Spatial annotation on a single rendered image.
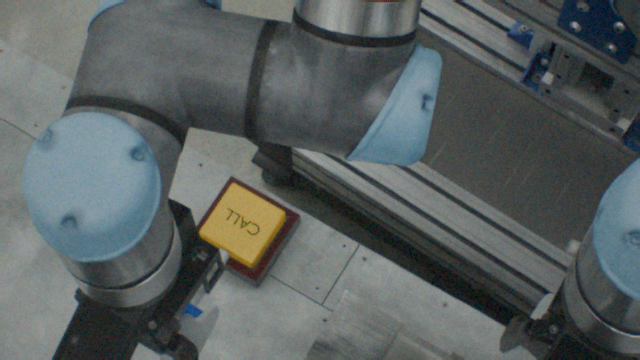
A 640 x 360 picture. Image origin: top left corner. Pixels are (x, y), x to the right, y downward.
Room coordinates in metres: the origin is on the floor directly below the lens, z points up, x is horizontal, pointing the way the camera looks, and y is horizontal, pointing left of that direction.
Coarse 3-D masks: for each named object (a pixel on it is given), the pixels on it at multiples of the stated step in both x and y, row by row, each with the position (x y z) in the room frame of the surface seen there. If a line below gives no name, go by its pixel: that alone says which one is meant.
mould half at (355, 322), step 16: (352, 304) 0.30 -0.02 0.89; (368, 304) 0.30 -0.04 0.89; (336, 320) 0.29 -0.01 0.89; (352, 320) 0.29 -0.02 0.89; (368, 320) 0.29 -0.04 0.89; (384, 320) 0.29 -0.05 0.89; (320, 336) 0.27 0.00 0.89; (336, 336) 0.27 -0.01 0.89; (352, 336) 0.27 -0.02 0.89; (368, 336) 0.27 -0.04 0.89; (384, 336) 0.27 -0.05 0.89; (320, 352) 0.26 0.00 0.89; (336, 352) 0.26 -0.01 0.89; (352, 352) 0.26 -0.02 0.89; (368, 352) 0.26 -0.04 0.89; (384, 352) 0.26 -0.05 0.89
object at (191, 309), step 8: (224, 256) 0.33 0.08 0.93; (216, 264) 0.33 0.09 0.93; (224, 264) 0.33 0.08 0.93; (208, 280) 0.31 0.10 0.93; (200, 288) 0.30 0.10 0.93; (200, 296) 0.30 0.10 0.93; (192, 304) 0.29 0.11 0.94; (184, 312) 0.28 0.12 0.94; (192, 312) 0.28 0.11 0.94; (200, 312) 0.28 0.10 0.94; (176, 320) 0.27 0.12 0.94; (136, 352) 0.25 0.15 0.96; (144, 352) 0.25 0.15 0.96; (152, 352) 0.24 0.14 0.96
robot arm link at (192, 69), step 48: (144, 0) 0.38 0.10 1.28; (192, 0) 0.38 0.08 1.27; (96, 48) 0.35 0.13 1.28; (144, 48) 0.35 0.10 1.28; (192, 48) 0.35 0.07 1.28; (240, 48) 0.35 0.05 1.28; (96, 96) 0.32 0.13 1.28; (144, 96) 0.32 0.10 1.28; (192, 96) 0.32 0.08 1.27; (240, 96) 0.32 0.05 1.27
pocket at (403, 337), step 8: (400, 336) 0.28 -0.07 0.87; (408, 336) 0.27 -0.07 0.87; (416, 336) 0.27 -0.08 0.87; (392, 344) 0.27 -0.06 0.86; (400, 344) 0.27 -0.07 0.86; (408, 344) 0.27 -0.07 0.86; (416, 344) 0.27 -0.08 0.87; (424, 344) 0.27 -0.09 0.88; (432, 344) 0.27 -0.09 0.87; (392, 352) 0.26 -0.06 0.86; (400, 352) 0.26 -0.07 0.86; (408, 352) 0.26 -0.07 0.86; (416, 352) 0.26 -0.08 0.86; (424, 352) 0.26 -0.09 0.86; (432, 352) 0.26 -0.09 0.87; (440, 352) 0.26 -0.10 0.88
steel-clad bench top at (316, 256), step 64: (0, 64) 0.59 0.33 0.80; (0, 128) 0.52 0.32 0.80; (0, 192) 0.45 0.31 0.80; (192, 192) 0.44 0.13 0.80; (0, 256) 0.38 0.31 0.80; (320, 256) 0.37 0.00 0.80; (0, 320) 0.32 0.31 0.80; (64, 320) 0.32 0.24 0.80; (256, 320) 0.31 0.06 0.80; (320, 320) 0.31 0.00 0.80; (448, 320) 0.31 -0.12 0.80
